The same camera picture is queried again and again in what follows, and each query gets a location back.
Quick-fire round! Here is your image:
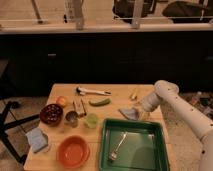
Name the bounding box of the wooden table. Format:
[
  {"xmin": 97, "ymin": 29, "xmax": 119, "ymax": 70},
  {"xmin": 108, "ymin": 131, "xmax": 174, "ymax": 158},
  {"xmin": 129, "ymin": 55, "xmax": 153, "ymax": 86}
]
[{"xmin": 23, "ymin": 83, "xmax": 179, "ymax": 171}]

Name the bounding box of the grey-blue towel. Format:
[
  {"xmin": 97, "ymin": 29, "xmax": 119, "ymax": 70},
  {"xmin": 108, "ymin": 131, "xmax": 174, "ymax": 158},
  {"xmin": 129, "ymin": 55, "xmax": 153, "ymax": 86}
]
[{"xmin": 119, "ymin": 108, "xmax": 139, "ymax": 121}]

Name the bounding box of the black chair base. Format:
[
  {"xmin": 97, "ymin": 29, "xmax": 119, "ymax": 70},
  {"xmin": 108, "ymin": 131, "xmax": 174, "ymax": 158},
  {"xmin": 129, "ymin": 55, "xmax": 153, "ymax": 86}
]
[{"xmin": 0, "ymin": 101, "xmax": 39, "ymax": 164}]

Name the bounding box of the orange peach toy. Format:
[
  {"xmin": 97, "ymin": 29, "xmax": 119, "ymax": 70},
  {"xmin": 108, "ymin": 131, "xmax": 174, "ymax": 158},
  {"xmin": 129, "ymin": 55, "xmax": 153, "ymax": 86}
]
[{"xmin": 56, "ymin": 96, "xmax": 67, "ymax": 107}]

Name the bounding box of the green cucumber toy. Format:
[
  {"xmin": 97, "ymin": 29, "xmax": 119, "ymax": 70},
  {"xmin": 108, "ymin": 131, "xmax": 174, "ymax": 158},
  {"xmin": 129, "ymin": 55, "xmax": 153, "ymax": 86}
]
[{"xmin": 89, "ymin": 98, "xmax": 111, "ymax": 107}]

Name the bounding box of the light green cup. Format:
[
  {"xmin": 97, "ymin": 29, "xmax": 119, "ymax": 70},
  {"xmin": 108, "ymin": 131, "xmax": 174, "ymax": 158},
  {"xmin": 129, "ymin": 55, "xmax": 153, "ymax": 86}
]
[{"xmin": 85, "ymin": 113, "xmax": 99, "ymax": 129}]

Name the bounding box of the yellow banana toy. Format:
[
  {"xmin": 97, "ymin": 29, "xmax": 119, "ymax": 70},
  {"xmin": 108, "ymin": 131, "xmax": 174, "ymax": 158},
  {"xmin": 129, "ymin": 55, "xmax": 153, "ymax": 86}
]
[{"xmin": 130, "ymin": 87, "xmax": 139, "ymax": 100}]

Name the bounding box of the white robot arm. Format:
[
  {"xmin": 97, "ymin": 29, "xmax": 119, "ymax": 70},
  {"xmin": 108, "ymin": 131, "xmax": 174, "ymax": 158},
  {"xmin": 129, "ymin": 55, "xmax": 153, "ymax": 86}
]
[{"xmin": 141, "ymin": 80, "xmax": 213, "ymax": 171}]

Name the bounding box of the orange plastic bowl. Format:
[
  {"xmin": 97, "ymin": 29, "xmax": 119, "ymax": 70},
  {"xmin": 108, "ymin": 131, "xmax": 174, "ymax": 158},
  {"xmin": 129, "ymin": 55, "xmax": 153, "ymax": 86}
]
[{"xmin": 56, "ymin": 135, "xmax": 90, "ymax": 169}]

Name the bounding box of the dark red colander bowl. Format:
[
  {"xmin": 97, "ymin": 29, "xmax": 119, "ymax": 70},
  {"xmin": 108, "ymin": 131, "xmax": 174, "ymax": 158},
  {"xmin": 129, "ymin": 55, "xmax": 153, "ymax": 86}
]
[{"xmin": 39, "ymin": 104, "xmax": 63, "ymax": 126}]

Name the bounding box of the metal fork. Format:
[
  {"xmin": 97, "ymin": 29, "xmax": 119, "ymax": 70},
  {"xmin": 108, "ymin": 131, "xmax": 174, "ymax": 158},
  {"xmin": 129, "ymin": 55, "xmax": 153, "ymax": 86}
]
[{"xmin": 109, "ymin": 132, "xmax": 127, "ymax": 161}]

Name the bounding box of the green plastic tray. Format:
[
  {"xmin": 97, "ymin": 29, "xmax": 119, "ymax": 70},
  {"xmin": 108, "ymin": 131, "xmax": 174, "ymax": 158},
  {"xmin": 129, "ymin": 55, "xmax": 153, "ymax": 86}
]
[{"xmin": 99, "ymin": 119, "xmax": 170, "ymax": 171}]

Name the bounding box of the small metal cup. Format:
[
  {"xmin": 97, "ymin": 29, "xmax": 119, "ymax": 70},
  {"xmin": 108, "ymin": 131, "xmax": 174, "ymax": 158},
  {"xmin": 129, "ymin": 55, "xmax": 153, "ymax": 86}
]
[{"xmin": 65, "ymin": 111, "xmax": 78, "ymax": 128}]

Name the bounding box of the blue sponge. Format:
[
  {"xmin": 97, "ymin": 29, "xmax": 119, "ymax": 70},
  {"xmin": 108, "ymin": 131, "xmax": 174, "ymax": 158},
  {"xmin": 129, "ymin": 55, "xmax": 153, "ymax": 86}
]
[{"xmin": 26, "ymin": 128, "xmax": 48, "ymax": 153}]

